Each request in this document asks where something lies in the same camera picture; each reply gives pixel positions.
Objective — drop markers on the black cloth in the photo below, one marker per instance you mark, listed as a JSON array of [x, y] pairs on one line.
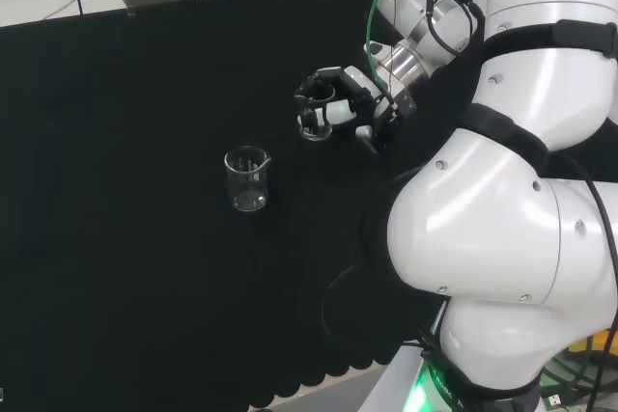
[[120, 166]]

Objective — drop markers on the clear glass beaker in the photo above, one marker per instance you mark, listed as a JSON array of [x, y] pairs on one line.
[[248, 200], [316, 133]]

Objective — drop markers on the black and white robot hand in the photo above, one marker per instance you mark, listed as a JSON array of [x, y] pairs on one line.
[[381, 113]]

